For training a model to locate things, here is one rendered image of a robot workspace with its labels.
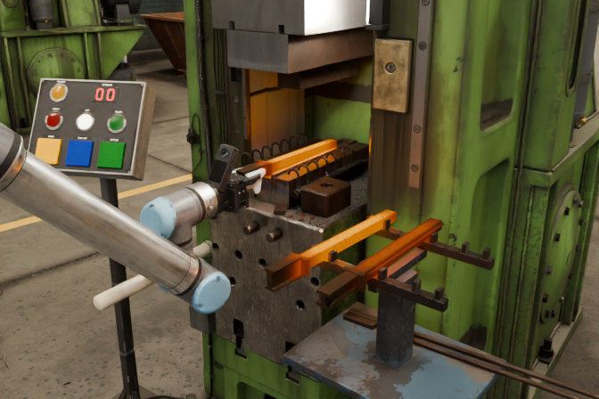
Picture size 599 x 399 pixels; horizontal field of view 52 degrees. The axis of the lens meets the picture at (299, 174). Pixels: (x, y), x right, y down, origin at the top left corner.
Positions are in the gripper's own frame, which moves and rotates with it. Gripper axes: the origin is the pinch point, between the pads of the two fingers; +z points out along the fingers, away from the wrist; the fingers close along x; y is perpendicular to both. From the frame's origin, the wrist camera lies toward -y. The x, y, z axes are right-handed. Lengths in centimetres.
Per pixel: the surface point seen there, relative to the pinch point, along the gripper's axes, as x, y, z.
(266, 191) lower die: 0.2, 7.2, 2.7
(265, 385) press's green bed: 3, 65, -4
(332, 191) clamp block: 19.1, 3.9, 6.0
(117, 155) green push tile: -42.1, 1.2, -12.4
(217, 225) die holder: -12.7, 18.7, -3.4
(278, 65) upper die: 4.3, -26.8, 3.2
